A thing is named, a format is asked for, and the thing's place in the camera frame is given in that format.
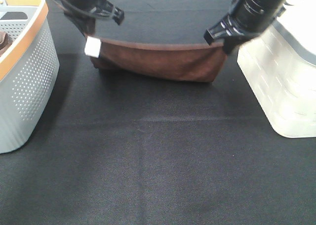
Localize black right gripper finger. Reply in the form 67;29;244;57
223;38;243;55

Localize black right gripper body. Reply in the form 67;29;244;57
204;0;286;44

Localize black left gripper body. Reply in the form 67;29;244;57
60;0;124;25

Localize brown microfibre towel white tag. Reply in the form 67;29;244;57
41;0;228;83

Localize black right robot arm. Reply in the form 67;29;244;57
204;0;286;54

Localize white plastic basket grey rim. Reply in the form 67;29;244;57
237;0;316;138

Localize grey perforated basket orange rim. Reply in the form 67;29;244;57
0;0;59;153

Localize brown towels inside basket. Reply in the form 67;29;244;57
0;31;13;56

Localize black table cloth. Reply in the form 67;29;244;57
0;1;316;225

